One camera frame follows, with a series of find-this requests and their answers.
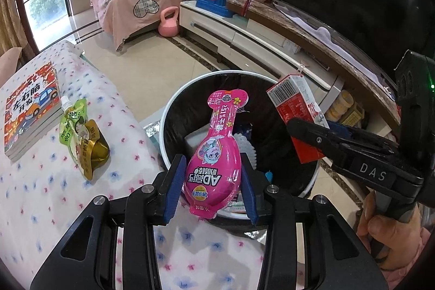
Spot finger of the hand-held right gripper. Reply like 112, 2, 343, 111
326, 120, 400, 155
286, 118, 361, 162

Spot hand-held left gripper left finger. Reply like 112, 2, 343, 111
30, 152, 187, 290

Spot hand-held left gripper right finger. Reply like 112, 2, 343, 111
240, 153, 389, 290

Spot red carton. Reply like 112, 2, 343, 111
266, 74, 330, 164

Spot pink drink pouch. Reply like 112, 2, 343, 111
183, 89, 250, 219

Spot white ribbed foam piece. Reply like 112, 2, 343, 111
234, 132, 257, 168

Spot white round trash bin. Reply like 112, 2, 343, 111
160, 70, 322, 221

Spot person's right hand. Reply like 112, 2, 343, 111
355, 190, 425, 270

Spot green white wrapper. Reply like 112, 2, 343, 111
224, 195, 247, 214

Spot yellow toy blocks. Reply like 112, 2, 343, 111
324, 89, 366, 127

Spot white floral tablecloth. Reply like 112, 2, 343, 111
0, 40, 272, 290

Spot gold ingot-shaped packet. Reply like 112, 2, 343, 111
78, 119, 111, 180

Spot pink kettlebell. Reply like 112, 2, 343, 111
158, 6, 179, 37

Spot colourful children's books stack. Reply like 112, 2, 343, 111
4, 62, 63, 155

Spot yellow curtain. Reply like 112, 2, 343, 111
0, 0, 36, 58

